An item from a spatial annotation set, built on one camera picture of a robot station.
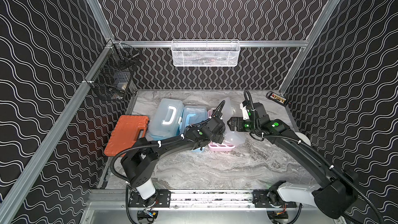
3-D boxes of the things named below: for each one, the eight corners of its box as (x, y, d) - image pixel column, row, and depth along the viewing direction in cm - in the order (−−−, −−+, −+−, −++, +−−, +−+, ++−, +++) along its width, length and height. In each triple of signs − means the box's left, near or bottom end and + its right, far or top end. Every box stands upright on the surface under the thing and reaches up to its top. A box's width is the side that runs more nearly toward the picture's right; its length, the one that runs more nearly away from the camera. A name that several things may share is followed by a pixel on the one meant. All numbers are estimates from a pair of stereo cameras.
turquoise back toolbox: (152, 142, 95) (147, 131, 85) (159, 110, 110) (155, 98, 101) (180, 142, 95) (178, 131, 85) (183, 110, 111) (181, 98, 101)
